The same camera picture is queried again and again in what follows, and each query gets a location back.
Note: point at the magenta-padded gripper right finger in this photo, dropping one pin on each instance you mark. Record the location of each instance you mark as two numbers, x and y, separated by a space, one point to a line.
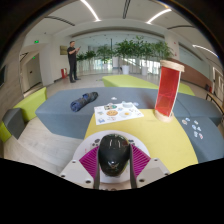
141 163

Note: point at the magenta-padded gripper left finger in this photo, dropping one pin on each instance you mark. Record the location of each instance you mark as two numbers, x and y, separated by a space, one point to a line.
88 163

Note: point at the black computer mouse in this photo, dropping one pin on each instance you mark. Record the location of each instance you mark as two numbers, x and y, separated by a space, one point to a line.
113 153

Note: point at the round white printed mouse pad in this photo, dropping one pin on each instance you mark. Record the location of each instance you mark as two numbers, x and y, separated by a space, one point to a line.
88 142

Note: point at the white sticker sheet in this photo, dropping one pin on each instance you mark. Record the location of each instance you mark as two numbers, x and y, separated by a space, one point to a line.
118 114

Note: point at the grey upholstered bench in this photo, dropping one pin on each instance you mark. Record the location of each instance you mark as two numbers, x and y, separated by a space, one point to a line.
210 146
200 106
60 113

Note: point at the red translucent cylinder stand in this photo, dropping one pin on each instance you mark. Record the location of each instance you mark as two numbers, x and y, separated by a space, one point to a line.
168 90

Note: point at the yellow-green sofa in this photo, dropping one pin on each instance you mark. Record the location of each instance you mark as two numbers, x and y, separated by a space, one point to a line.
31 103

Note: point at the yellow-green upholstered bench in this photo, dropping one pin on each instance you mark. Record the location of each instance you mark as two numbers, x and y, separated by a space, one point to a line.
133 81

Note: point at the dark grey ottoman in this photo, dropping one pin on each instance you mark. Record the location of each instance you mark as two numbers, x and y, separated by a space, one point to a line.
14 121

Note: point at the red fire extinguisher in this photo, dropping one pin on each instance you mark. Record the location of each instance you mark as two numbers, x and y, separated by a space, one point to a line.
64 73

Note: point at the person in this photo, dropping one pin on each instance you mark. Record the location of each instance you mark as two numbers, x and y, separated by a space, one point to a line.
72 60

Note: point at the row of potted plants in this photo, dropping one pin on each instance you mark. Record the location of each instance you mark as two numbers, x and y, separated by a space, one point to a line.
133 50

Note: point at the green exit sign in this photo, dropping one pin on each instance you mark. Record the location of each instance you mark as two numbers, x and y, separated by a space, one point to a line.
33 57
36 41

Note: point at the ceiling light strips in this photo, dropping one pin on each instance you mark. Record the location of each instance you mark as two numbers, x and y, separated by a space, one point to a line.
90 10

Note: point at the framed wall plaque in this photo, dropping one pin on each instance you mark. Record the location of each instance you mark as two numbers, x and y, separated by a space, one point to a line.
63 50

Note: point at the dark wall screen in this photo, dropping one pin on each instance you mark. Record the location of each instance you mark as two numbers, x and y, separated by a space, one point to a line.
2 76

